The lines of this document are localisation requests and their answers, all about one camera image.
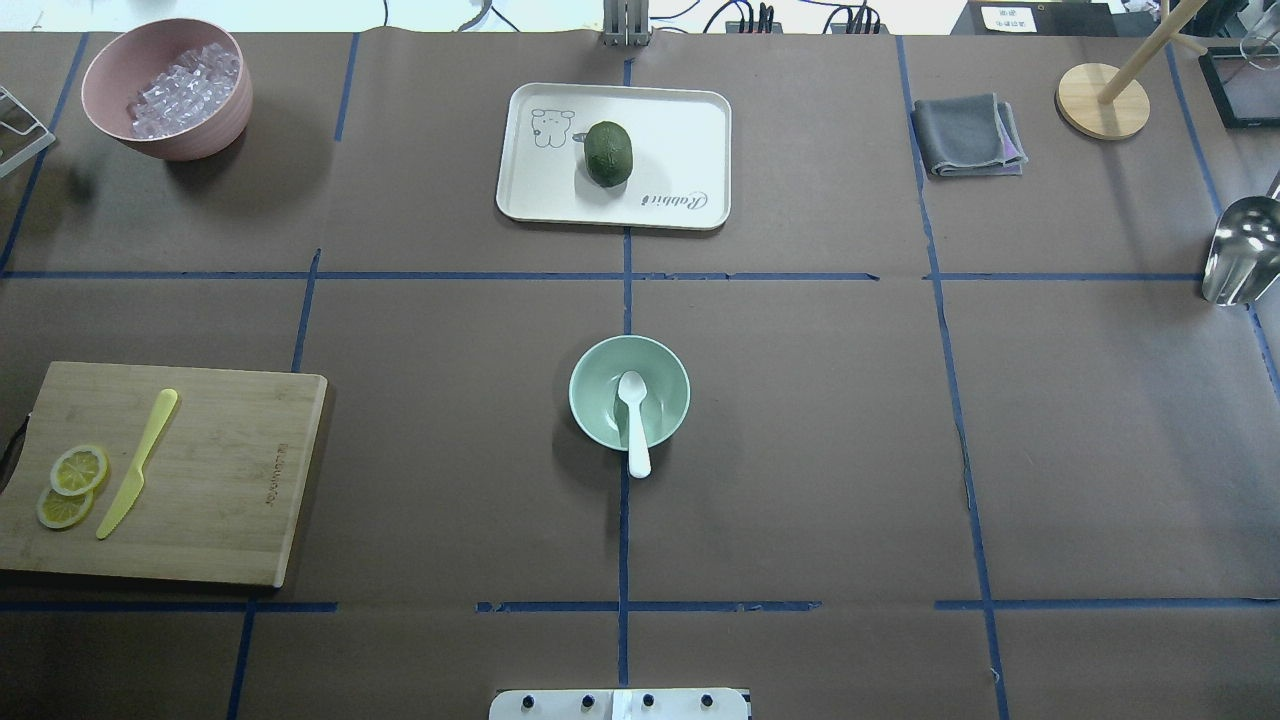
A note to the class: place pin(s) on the black labelled box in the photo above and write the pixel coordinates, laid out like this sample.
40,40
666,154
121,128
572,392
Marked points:
1043,18

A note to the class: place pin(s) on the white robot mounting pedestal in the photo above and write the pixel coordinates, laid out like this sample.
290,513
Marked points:
622,703

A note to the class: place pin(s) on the yellow plastic knife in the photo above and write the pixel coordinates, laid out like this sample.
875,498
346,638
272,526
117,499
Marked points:
165,403

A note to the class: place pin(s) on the light green bowl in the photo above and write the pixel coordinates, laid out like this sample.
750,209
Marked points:
593,390

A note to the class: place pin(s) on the white plastic spoon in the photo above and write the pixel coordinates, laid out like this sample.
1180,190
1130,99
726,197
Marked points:
632,392

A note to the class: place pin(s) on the grey folded cloth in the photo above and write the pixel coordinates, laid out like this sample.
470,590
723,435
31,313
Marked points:
968,136

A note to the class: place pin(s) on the lower lemon slice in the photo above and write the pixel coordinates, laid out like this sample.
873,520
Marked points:
56,511

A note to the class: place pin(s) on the white rabbit tray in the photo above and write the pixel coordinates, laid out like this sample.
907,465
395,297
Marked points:
682,143

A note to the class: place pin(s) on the white wire cup rack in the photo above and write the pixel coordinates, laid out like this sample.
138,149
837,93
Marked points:
23,135

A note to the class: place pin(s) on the green lime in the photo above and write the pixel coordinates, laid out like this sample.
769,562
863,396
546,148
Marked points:
609,154

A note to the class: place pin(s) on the lemon slice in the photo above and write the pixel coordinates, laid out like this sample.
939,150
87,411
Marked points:
79,470
56,511

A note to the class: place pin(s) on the metal mirror tray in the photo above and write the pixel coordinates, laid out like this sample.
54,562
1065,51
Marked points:
1244,88

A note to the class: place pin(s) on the upper lemon slice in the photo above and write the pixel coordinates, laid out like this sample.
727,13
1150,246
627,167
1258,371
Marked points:
79,470

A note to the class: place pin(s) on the pink bowl with ice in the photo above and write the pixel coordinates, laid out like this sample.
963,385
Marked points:
176,89

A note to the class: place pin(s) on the aluminium frame post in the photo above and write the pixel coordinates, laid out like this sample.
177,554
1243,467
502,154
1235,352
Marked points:
626,23

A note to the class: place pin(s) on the black power adapter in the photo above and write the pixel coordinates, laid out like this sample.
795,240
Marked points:
859,19
754,19

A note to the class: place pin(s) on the near black power adapter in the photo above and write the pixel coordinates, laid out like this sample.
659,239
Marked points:
859,19

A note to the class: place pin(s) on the metal ice scoop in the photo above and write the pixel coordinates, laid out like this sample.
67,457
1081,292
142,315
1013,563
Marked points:
1243,260

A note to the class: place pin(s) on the far black power adapter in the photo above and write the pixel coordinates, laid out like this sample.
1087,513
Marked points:
754,19

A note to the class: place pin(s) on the wooden mug tree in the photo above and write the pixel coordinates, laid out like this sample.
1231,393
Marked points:
1108,103

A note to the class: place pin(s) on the bamboo cutting board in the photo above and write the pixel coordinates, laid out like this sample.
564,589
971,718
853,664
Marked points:
223,487

